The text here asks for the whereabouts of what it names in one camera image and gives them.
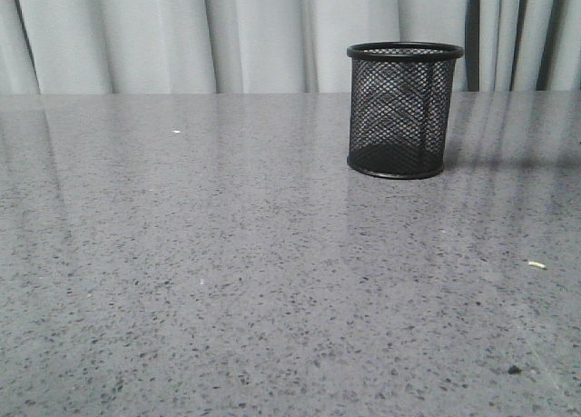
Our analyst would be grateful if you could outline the black mesh pen bucket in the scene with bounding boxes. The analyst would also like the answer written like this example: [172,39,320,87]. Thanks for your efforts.
[347,42,464,180]

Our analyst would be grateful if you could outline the small black crumb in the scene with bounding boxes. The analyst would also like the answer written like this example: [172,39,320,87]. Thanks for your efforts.
[507,365,522,374]

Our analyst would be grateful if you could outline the grey pleated curtain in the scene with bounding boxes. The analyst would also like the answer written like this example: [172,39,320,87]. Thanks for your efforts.
[1,0,580,94]

